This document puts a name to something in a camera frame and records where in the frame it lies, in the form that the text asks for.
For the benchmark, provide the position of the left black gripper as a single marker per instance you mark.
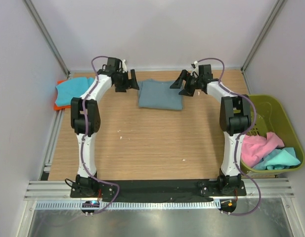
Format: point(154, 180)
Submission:
point(130, 84)

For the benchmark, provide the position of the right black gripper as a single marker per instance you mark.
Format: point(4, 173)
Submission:
point(177, 85)

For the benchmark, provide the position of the grey blue t shirt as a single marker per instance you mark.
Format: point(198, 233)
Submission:
point(155, 94)

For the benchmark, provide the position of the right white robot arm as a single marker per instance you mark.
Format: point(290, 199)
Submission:
point(234, 121)

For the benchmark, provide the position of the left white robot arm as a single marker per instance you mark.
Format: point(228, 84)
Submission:
point(86, 121)

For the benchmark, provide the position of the folded turquoise t shirt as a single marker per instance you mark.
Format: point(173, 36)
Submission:
point(72, 88)

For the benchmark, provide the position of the folded orange t shirt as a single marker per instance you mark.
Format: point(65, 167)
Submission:
point(58, 108)

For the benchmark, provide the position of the pink t shirt in basket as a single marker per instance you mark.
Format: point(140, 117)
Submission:
point(256, 147)

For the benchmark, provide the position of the olive green plastic basket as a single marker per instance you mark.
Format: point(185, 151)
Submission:
point(271, 117)

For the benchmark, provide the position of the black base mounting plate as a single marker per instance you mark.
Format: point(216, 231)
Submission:
point(156, 191)

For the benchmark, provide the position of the turquoise t shirt in basket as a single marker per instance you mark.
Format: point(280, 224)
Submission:
point(278, 159)

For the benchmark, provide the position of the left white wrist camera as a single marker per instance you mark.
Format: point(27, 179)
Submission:
point(124, 66)

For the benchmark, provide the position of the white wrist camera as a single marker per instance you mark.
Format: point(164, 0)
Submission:
point(194, 67)
point(124, 66)

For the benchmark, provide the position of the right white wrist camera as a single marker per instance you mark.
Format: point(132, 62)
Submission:
point(194, 67)

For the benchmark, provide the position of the white slotted cable duct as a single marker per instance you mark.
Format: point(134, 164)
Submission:
point(127, 205)

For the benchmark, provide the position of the left aluminium corner post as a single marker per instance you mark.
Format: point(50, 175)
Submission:
point(47, 37)

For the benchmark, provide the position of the aluminium corner post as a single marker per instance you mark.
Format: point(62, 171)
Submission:
point(275, 11)
point(47, 37)

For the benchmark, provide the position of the right aluminium corner post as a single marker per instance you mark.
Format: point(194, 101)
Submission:
point(275, 11)

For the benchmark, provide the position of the aluminium front frame rail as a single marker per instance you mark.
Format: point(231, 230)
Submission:
point(45, 190)

